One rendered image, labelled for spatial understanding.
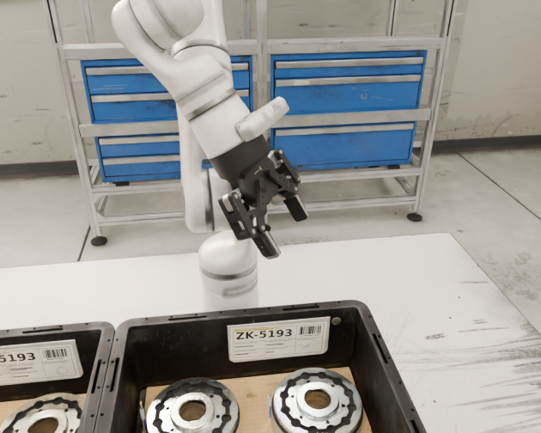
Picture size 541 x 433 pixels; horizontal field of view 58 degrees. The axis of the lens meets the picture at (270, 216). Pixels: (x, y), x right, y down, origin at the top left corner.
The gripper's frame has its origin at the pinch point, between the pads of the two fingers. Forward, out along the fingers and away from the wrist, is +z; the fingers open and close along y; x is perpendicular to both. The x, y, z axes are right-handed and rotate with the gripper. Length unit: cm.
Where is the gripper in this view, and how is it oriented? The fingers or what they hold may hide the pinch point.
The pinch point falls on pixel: (287, 234)
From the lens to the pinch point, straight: 65.3
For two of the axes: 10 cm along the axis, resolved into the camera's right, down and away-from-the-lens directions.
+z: 4.9, 8.2, 2.8
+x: 7.5, -2.4, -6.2
